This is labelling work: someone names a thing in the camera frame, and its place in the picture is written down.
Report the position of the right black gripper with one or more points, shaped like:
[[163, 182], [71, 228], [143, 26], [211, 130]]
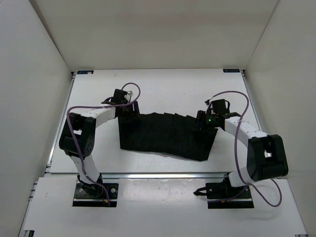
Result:
[[207, 114]]

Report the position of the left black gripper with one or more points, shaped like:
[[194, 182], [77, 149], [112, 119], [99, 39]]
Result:
[[135, 113]]

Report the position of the black pleated skirt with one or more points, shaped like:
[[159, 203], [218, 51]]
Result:
[[172, 134]]

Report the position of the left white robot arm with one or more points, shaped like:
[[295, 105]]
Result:
[[78, 136]]

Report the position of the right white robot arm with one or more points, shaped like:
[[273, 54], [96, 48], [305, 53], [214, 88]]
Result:
[[266, 158]]

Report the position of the right blue table label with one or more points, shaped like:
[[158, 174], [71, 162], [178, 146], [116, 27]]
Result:
[[231, 70]]

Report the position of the blue table label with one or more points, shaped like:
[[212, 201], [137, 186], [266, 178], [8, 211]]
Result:
[[85, 72], [231, 70]]

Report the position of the left blue table label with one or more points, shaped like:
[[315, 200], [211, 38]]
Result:
[[85, 72]]

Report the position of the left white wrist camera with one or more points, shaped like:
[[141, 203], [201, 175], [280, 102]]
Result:
[[129, 95]]

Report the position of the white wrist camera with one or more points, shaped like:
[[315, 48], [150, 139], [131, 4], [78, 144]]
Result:
[[129, 95], [209, 102]]

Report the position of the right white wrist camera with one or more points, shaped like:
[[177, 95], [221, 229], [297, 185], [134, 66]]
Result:
[[209, 102]]

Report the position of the front aluminium rail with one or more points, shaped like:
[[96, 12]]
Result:
[[186, 175]]

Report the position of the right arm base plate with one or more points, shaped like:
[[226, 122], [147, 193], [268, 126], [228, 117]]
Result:
[[222, 196]]

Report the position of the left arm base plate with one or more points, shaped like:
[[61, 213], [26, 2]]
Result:
[[95, 198]]

